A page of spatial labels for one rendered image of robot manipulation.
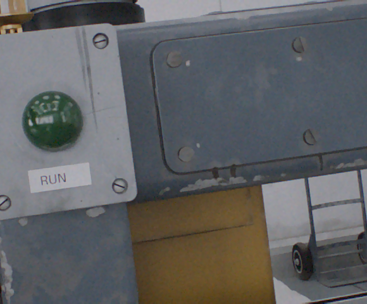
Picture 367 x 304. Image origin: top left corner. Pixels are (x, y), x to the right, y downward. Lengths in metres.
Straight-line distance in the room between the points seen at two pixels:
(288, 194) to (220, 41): 5.49
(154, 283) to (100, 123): 0.38
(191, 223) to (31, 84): 0.34
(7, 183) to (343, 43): 0.22
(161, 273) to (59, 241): 0.32
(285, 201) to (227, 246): 5.17
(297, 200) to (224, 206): 5.26
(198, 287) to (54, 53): 0.41
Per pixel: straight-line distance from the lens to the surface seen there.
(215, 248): 0.79
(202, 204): 0.73
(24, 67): 0.42
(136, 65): 0.48
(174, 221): 0.73
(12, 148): 0.42
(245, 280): 0.80
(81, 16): 0.59
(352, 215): 6.15
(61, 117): 0.40
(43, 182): 0.42
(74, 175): 0.42
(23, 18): 0.50
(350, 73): 0.51
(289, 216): 5.98
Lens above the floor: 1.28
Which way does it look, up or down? 3 degrees down
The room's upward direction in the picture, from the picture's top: 7 degrees counter-clockwise
